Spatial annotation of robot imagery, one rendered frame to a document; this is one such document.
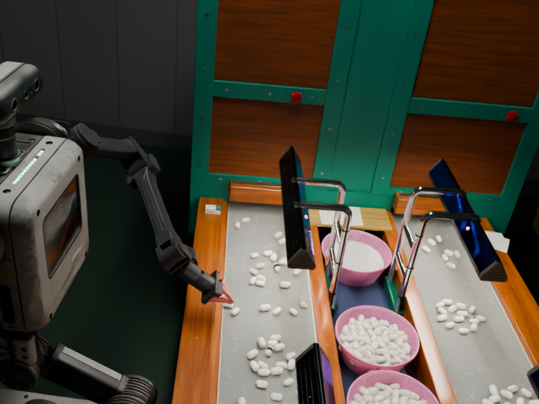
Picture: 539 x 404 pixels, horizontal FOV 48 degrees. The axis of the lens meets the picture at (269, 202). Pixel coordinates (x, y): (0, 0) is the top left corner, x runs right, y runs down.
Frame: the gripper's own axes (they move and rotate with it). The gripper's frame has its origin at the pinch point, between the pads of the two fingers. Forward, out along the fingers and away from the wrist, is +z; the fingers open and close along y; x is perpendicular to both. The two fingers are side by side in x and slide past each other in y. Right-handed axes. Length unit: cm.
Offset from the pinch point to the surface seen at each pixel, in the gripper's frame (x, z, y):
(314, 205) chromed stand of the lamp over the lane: -36.7, 0.2, 13.9
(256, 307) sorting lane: 1.7, 12.7, 7.8
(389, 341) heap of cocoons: -24, 47, -3
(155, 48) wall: 45, -35, 257
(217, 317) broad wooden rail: 8.4, 2.1, 0.6
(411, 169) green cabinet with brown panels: -54, 47, 71
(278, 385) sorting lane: -2.4, 17.1, -24.5
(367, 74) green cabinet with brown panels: -68, 4, 71
